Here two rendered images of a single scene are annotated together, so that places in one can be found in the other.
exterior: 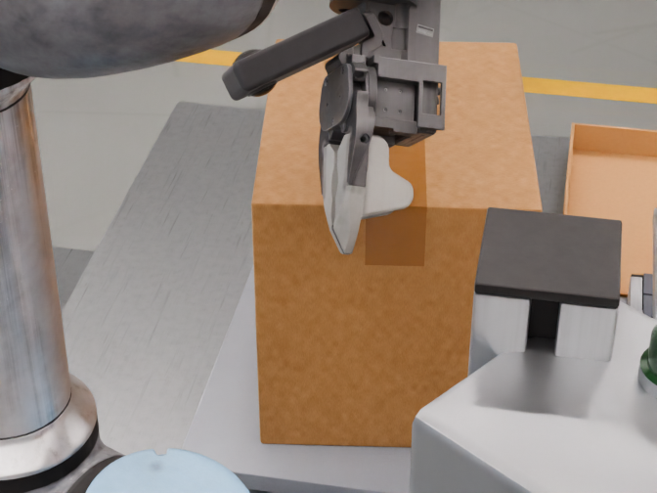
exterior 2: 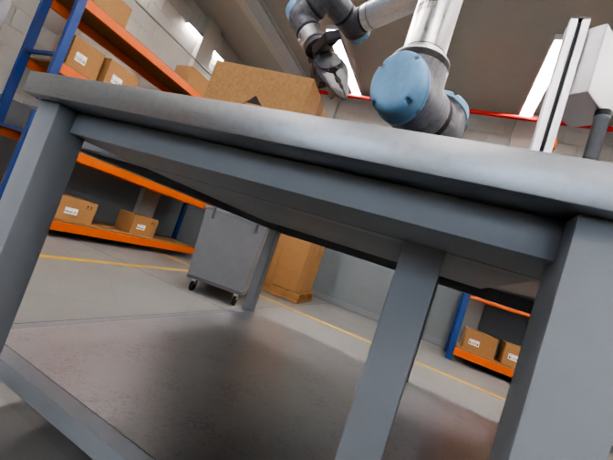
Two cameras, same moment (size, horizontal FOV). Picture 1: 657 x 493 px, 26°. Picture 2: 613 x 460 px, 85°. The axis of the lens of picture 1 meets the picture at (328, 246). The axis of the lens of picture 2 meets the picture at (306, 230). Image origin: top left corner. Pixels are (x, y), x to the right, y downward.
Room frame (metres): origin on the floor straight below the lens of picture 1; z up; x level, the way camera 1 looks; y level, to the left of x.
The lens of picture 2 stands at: (0.69, 0.87, 0.68)
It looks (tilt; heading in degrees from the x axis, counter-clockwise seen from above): 4 degrees up; 283
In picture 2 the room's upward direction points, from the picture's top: 19 degrees clockwise
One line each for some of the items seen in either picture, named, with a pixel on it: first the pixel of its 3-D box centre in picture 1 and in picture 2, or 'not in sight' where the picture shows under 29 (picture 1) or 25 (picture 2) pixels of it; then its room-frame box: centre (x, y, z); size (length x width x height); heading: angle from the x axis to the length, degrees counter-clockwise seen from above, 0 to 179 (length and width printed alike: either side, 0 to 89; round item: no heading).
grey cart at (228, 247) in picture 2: not in sight; (235, 249); (2.03, -2.34, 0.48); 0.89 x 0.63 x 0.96; 98
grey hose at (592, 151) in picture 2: not in sight; (593, 149); (0.25, -0.09, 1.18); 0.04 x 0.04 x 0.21
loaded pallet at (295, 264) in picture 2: not in sight; (282, 243); (2.04, -3.92, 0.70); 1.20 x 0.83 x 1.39; 175
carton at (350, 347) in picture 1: (392, 237); (263, 132); (1.12, -0.06, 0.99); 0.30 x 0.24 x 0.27; 178
